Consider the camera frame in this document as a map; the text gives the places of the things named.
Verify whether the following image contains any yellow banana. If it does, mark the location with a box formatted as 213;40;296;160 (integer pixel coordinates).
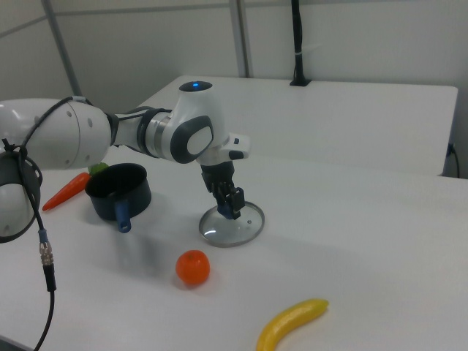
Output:
255;298;330;351

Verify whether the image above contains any thin black cable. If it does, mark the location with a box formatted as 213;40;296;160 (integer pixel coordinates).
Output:
447;143;462;179

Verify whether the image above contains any orange tangerine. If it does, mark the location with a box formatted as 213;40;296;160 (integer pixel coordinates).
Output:
175;249;211;286

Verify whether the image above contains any orange carrot with green leaves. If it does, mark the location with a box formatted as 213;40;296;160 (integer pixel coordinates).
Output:
42;162;110;212

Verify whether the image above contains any black saucepan with blue handle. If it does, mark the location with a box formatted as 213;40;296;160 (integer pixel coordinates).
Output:
84;163;152;233

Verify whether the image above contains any glass lid with blue knob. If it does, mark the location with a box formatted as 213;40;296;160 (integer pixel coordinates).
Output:
198;200;265;249

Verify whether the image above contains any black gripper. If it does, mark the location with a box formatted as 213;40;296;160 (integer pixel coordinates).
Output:
200;161;246;221

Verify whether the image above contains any black cable with metal connector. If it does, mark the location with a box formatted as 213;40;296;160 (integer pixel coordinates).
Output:
0;95;97;351

